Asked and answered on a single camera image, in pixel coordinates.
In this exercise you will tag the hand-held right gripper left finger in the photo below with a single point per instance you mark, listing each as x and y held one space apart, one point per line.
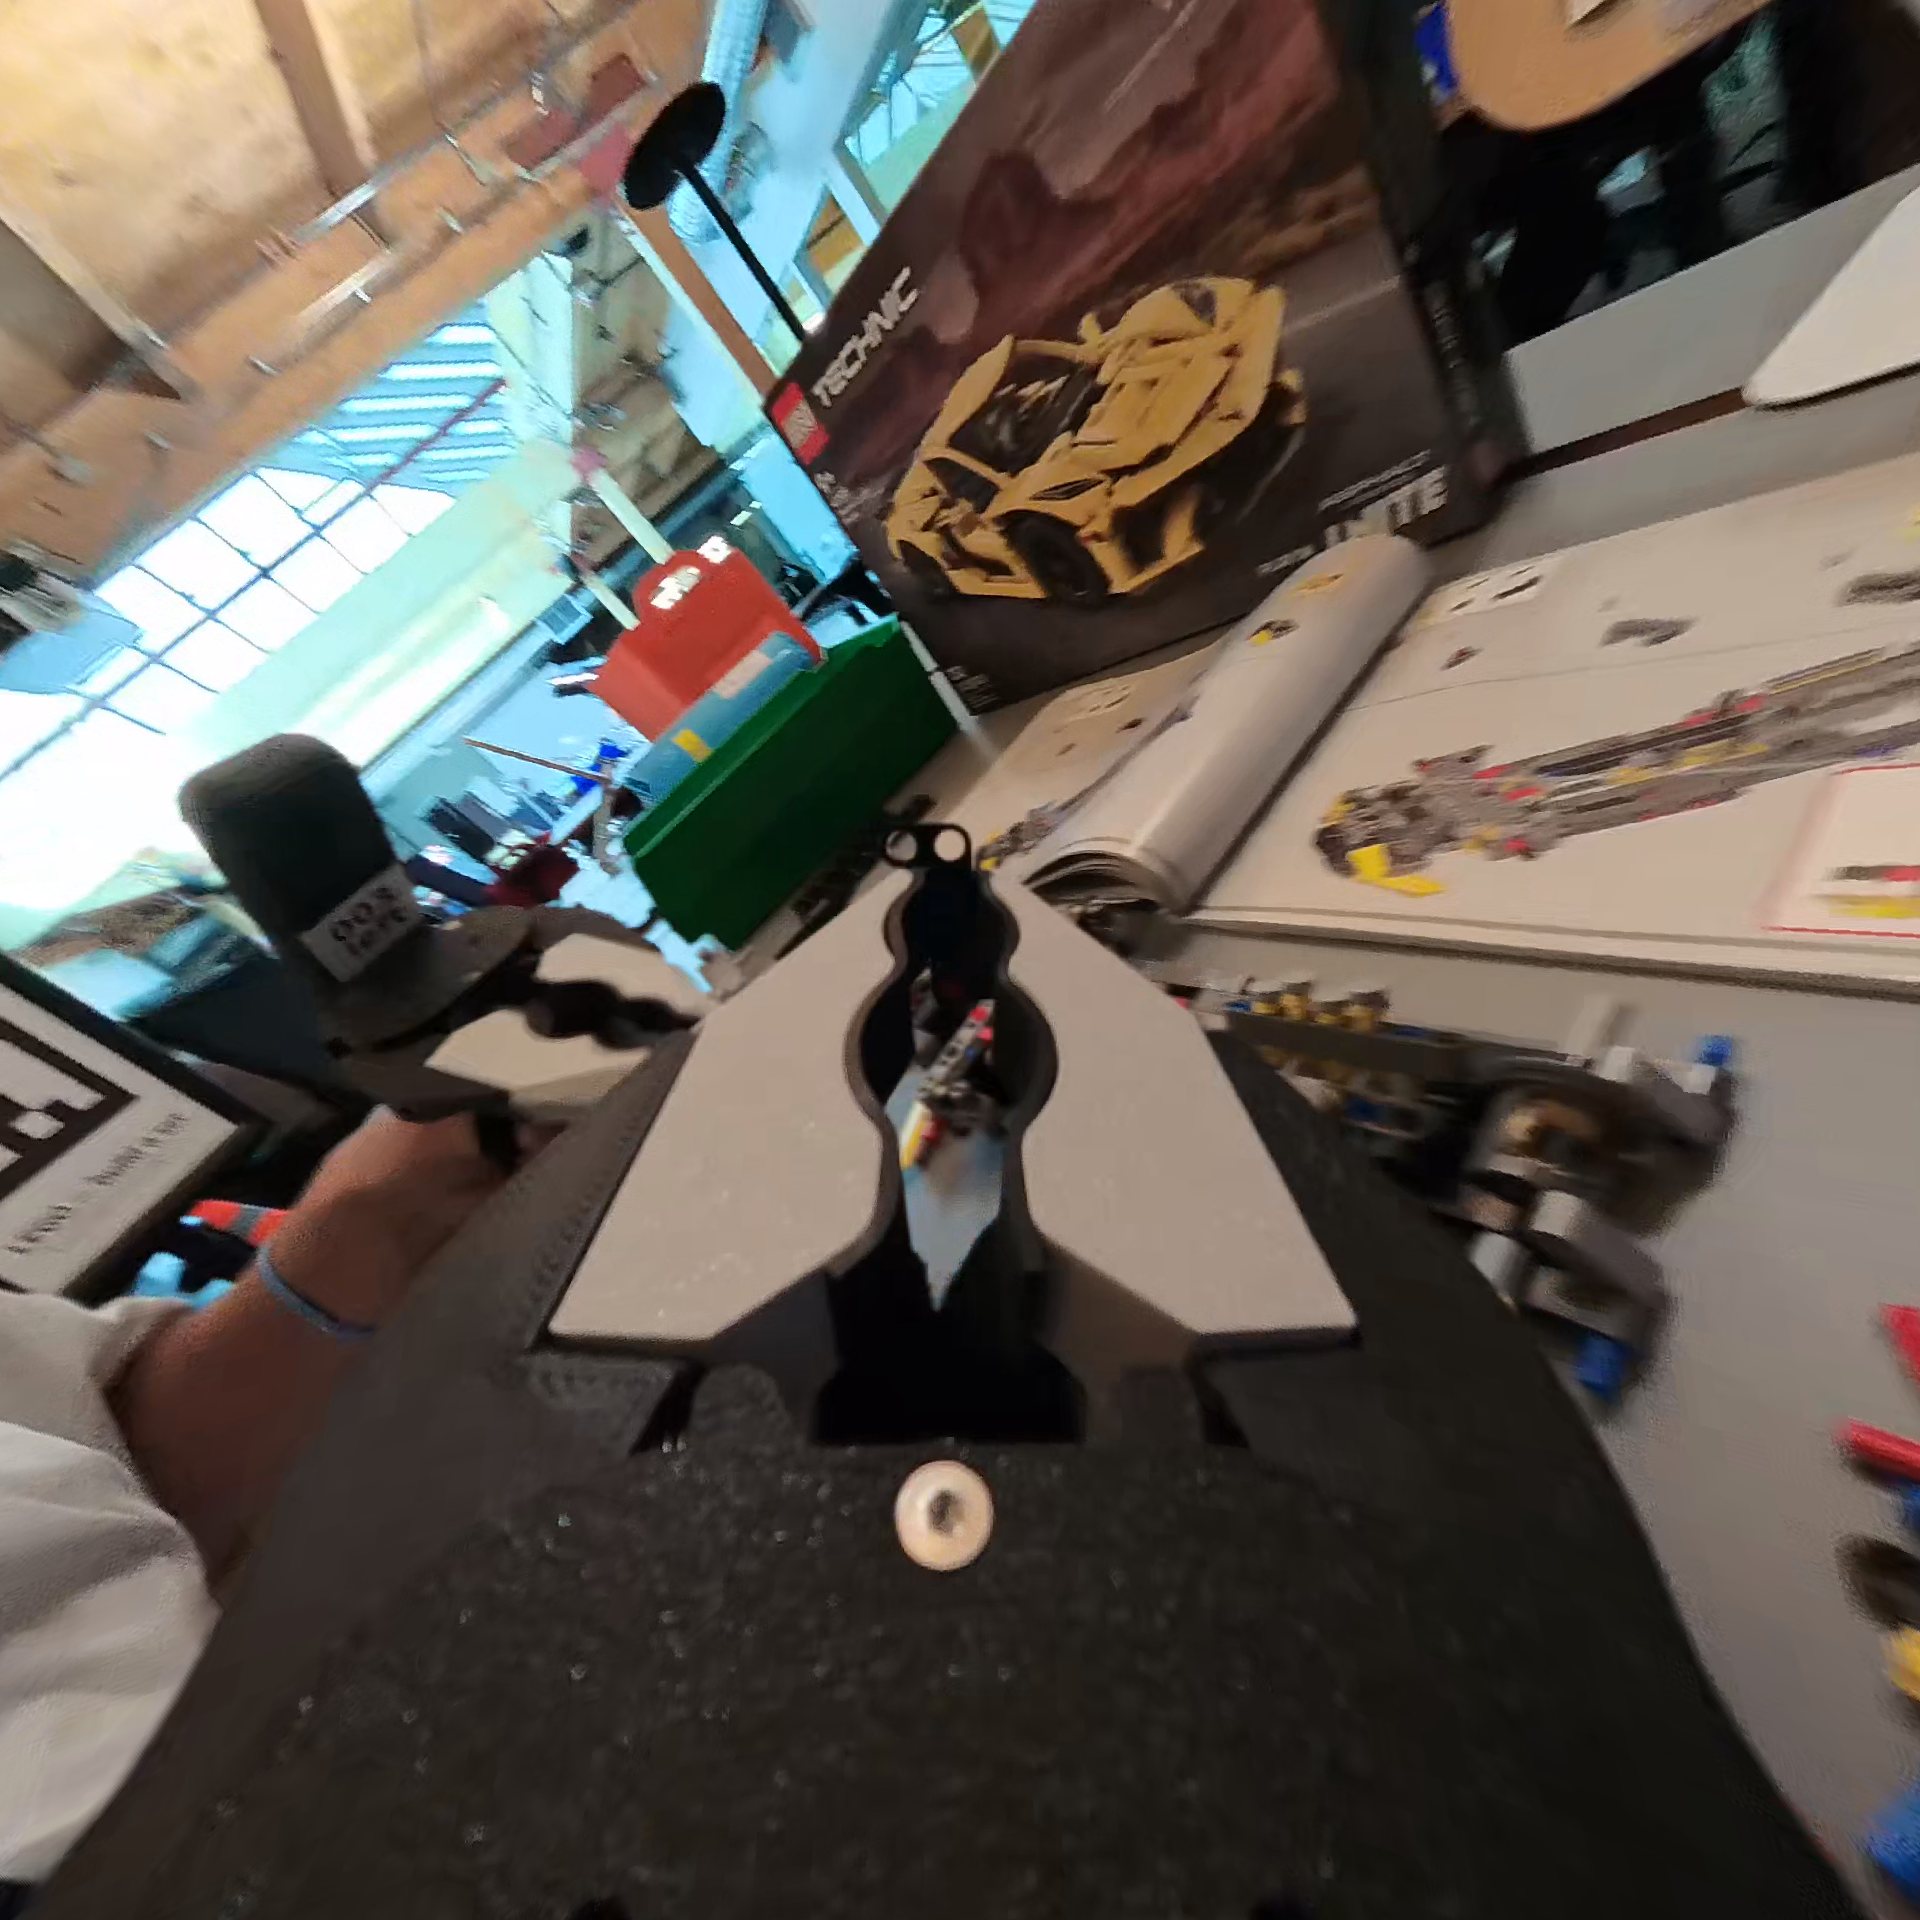
735 1185

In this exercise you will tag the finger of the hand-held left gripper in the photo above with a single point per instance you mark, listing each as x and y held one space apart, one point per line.
524 1078
622 968

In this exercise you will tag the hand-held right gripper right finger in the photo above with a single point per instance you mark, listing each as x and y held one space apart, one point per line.
1184 1185

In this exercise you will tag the black lego piece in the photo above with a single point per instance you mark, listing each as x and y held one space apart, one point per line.
926 849

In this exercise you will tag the lego car model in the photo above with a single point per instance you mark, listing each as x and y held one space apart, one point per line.
1559 1155

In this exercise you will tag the person's left forearm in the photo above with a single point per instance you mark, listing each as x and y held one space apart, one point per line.
224 1424

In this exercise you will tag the lego instruction booklet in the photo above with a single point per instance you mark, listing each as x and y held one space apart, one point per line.
1575 750

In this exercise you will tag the pile of small lego pins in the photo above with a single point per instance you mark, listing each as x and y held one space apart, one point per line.
1881 1453

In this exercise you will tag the lego set box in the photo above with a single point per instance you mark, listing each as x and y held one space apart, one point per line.
1141 389

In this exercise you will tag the person's left hand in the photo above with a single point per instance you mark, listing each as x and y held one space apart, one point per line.
406 1201

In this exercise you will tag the green plastic bin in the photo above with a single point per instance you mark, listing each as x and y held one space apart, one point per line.
781 809

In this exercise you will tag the black perforated strips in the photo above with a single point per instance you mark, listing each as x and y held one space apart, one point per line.
832 892

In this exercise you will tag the blue plastic case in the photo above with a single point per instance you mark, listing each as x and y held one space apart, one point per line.
720 720

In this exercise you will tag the blue wristband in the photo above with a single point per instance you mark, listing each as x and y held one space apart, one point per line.
306 1306

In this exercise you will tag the orange traffic cone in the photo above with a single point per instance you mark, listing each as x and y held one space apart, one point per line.
241 1222

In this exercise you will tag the red plastic case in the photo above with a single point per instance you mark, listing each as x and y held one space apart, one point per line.
704 629

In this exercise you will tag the black white marker sign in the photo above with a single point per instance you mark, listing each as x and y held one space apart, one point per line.
90 1124

